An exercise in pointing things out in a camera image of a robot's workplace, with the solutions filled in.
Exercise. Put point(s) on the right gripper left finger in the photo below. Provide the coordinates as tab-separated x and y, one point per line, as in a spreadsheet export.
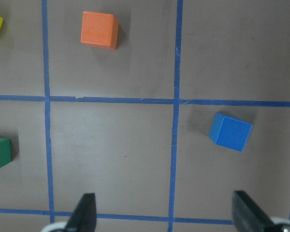
84	217

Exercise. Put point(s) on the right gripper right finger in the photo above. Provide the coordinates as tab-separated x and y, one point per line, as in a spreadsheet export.
247	216

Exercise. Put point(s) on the blue block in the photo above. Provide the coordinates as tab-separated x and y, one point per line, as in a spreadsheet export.
229	132

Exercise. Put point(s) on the orange block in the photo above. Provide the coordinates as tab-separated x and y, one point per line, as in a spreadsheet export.
99	30

